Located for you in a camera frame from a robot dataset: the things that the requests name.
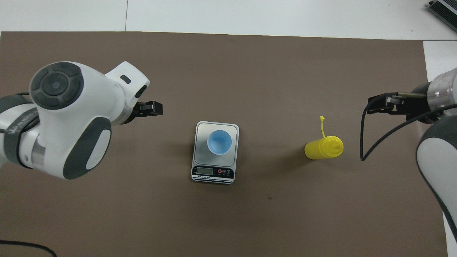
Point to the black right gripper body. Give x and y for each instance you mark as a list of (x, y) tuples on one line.
[(417, 103)]

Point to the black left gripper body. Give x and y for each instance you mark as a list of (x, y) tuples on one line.
[(137, 110)]

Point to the light blue plastic cup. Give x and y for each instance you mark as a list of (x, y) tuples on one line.
[(219, 142)]

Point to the yellow squeeze bottle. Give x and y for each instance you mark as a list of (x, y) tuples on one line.
[(323, 148)]

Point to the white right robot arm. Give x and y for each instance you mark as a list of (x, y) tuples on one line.
[(439, 164)]

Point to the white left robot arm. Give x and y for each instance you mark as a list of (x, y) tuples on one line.
[(71, 117)]

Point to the silver digital kitchen scale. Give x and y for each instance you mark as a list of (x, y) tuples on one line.
[(214, 171)]

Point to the grey metal device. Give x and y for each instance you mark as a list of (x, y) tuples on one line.
[(444, 12)]

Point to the brown paper mat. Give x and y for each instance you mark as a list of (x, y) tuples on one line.
[(250, 71)]

